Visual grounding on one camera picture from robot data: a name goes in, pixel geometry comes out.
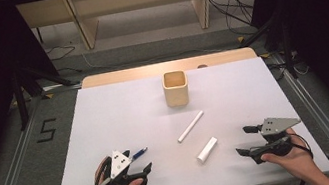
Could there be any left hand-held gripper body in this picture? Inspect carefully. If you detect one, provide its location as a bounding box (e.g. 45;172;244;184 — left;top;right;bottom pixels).
100;146;151;185

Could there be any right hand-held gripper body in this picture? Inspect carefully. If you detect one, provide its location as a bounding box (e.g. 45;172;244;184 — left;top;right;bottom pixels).
246;112;308;164

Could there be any blue pen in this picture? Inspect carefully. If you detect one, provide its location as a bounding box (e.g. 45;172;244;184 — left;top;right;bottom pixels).
129;146;150;162

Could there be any thin white pen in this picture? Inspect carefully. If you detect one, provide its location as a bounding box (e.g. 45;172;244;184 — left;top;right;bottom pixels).
172;109;210;144

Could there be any beige square pen cup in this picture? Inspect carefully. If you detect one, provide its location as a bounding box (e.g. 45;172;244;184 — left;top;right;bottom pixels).
160;69;193;109

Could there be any person's right hand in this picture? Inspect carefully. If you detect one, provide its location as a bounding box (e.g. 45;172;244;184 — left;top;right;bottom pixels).
257;123;324;185

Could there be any white table board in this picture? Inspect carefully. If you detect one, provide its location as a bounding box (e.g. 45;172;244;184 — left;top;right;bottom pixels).
34;47;329;185

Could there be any black metal stand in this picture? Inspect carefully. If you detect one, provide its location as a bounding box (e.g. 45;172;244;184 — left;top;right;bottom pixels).
236;11;304;89

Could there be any black tripod stand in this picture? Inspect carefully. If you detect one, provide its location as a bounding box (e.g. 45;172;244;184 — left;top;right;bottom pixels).
7;57;88;132

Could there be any right hand-held gripper cable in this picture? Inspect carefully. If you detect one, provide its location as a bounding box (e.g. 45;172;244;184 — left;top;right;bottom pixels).
289;130;316;164

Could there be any black floor cable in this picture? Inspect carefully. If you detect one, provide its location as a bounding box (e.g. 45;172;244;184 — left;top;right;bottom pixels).
45;42;78;62

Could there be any bundle of black cables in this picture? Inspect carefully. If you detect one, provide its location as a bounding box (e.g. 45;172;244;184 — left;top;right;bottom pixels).
208;0;260;41

